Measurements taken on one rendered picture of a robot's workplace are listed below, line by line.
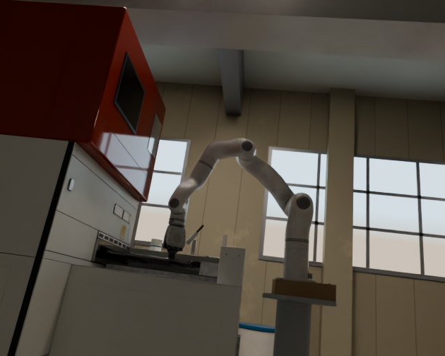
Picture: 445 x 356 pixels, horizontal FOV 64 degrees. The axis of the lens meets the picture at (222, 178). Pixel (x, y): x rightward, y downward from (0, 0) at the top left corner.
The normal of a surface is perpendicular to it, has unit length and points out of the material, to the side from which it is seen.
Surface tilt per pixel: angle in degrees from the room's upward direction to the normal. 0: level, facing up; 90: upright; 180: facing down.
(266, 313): 90
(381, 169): 90
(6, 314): 90
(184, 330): 90
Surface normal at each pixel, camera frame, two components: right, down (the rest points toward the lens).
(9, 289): -0.05, -0.32
